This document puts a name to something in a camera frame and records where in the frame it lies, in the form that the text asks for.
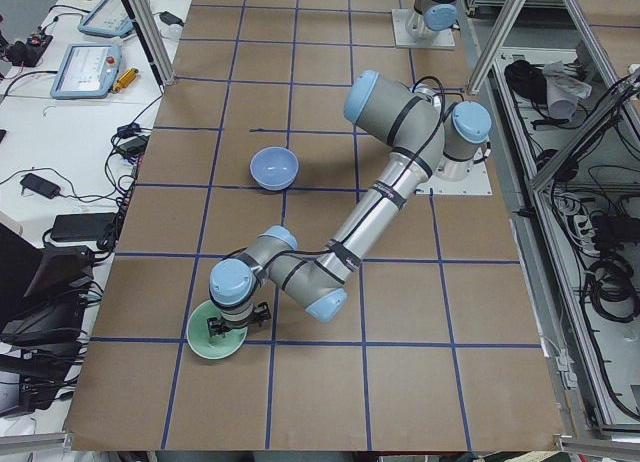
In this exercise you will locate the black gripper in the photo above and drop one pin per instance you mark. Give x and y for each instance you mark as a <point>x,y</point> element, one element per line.
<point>233,331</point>

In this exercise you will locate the green bowl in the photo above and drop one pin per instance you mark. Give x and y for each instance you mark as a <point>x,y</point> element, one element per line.
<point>205,345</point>

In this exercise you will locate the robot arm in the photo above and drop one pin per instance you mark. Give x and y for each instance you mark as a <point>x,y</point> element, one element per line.
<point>423,132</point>
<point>432,16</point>

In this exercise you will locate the blue bowl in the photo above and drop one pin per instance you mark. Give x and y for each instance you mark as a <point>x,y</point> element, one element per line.
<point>274,168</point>

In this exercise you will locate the black power brick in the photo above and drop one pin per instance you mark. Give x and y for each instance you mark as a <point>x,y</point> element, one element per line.
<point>81,226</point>

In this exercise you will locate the yellow tool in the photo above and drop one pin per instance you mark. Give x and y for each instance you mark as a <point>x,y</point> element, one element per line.
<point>124,80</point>

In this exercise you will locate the near teach pendant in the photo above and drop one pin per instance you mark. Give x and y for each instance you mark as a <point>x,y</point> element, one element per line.
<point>87,71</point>

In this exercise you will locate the teach pendant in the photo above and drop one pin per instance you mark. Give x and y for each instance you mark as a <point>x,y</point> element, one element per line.
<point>108,19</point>
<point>87,71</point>

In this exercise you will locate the far teach pendant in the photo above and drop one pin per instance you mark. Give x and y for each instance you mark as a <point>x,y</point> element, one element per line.
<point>108,19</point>

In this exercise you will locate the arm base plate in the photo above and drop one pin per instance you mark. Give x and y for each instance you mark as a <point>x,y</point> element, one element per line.
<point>453,178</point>
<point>411,32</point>

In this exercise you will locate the aluminium frame post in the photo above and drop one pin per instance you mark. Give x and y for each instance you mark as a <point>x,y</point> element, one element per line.
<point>140,14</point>

